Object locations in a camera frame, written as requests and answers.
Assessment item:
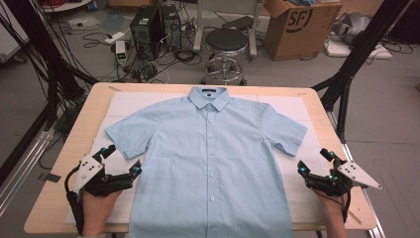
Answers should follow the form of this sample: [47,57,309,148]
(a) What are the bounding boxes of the white flat board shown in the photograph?
[325,39,394,60]

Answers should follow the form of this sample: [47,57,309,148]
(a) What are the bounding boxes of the black metal frame stand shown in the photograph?
[0,0,100,186]
[311,0,412,145]

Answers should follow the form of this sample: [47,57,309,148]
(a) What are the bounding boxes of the coil of black cable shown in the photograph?
[172,49,202,66]

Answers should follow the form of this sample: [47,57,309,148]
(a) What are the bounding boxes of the slim black computer tower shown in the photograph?
[160,3,182,53]

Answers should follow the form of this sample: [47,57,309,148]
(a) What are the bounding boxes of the person's right hand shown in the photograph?
[315,191,349,238]

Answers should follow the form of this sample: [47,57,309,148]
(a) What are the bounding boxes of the small device with green display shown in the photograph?
[114,40,129,67]

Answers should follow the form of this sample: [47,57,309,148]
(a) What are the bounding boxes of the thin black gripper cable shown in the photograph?
[341,189,352,223]

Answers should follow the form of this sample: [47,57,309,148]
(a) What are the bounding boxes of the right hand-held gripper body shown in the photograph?
[306,158,383,198]

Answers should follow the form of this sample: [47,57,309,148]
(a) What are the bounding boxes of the large black computer tower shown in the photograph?
[129,5,166,62]

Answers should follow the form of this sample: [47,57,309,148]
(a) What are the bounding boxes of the brown cardboard box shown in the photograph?
[262,0,344,62]

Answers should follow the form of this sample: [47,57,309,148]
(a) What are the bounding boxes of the tangle of black cables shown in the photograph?
[130,59,170,83]

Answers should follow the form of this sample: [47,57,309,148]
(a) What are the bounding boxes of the person's left hand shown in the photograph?
[81,190,123,237]

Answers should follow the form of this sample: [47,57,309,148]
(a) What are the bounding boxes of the black round stool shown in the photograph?
[199,28,249,87]

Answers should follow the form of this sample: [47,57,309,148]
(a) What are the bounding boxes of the grey bag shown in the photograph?
[331,12,372,46]

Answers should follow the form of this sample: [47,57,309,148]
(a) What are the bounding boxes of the white table mat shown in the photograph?
[63,90,331,226]

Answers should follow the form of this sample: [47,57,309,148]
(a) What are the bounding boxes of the white cabinet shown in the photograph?
[0,19,30,63]

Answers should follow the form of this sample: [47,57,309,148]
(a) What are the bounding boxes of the black tape piece on floor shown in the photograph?
[38,172,62,183]

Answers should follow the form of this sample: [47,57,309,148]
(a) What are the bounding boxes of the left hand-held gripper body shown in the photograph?
[72,154,135,198]

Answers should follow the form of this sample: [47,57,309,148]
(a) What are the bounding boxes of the white power strip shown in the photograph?
[104,31,127,45]

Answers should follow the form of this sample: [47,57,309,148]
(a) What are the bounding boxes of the light blue short-sleeved shirt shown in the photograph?
[104,85,309,238]

